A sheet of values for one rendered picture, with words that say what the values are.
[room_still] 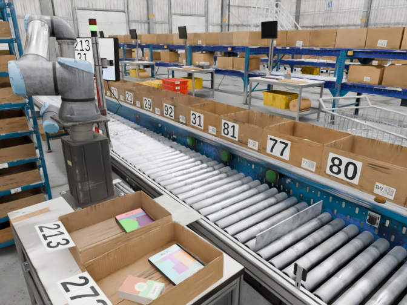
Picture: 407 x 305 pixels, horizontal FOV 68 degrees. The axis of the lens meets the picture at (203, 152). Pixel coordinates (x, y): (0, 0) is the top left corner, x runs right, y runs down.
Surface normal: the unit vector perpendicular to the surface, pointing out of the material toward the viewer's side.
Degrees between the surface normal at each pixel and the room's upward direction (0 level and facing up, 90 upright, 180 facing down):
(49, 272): 0
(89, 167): 90
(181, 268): 0
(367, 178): 91
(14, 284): 0
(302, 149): 90
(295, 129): 90
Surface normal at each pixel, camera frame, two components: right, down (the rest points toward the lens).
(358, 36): -0.78, 0.22
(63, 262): 0.00, -0.94
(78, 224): 0.63, 0.26
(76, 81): 0.37, 0.31
